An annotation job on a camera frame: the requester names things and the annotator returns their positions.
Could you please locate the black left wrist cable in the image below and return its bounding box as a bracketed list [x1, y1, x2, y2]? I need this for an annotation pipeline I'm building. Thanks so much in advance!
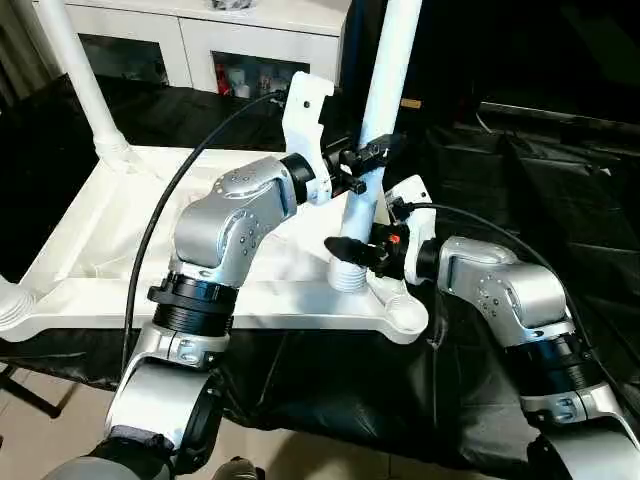
[120, 90, 293, 383]

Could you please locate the white plastic table leg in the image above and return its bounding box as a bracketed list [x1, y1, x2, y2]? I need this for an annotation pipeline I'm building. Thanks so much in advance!
[35, 0, 133, 171]
[330, 0, 425, 294]
[0, 278, 37, 331]

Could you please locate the dark object on cabinet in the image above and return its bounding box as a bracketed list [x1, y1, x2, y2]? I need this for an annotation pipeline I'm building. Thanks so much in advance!
[210, 0, 263, 12]

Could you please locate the large black screen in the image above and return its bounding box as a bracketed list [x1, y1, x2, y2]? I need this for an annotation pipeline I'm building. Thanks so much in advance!
[420, 0, 640, 119]

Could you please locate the grey left robot foot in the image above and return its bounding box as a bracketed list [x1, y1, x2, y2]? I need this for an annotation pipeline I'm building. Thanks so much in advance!
[215, 458, 267, 480]

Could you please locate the black plastic mat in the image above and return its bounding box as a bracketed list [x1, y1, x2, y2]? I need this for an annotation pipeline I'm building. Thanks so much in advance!
[0, 75, 640, 476]

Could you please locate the white plastic table top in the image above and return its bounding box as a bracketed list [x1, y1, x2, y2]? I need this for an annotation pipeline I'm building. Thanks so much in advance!
[0, 145, 431, 346]

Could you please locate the white cabinet with glass doors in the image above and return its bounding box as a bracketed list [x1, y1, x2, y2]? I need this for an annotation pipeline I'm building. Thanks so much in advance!
[35, 0, 353, 99]

